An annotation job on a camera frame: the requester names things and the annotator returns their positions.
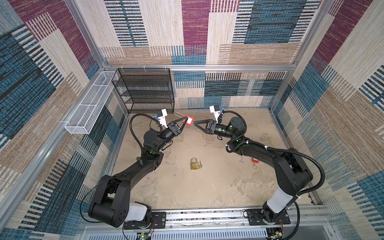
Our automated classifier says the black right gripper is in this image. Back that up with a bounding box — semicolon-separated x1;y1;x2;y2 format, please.
193;119;234;139

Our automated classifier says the red padlock with white label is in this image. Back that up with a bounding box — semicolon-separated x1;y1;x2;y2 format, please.
174;112;194;126

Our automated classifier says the brass padlock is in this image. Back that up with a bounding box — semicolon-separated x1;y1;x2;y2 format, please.
190;158;200;170

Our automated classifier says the small red padlock with key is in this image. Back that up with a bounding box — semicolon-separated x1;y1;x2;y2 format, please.
252;158;260;169

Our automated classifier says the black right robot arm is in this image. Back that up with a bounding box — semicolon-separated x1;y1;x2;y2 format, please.
194;117;313;224

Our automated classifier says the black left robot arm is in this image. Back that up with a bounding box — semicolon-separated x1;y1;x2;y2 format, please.
88;114;189;227

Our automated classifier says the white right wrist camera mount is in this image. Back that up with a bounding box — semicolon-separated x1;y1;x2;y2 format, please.
210;105;224;124

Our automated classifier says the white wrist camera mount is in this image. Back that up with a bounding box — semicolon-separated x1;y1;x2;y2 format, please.
210;105;224;124
154;109;168;128

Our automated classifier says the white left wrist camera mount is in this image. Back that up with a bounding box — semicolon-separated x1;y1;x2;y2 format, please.
154;109;168;128

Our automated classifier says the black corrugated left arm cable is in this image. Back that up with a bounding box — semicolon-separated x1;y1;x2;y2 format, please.
129;113;164;151

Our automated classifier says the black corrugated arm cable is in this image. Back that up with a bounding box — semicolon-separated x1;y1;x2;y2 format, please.
129;113;164;151
220;110;326;240

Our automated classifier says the black wire mesh shelf rack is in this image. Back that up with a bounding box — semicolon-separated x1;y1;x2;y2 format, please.
112;68;175;113

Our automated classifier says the white wire mesh wall basket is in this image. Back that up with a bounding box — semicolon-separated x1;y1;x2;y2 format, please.
65;71;115;135

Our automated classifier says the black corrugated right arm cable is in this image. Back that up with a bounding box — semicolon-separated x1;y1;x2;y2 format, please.
220;110;326;240

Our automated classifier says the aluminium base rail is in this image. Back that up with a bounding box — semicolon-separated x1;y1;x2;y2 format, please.
75;205;341;240

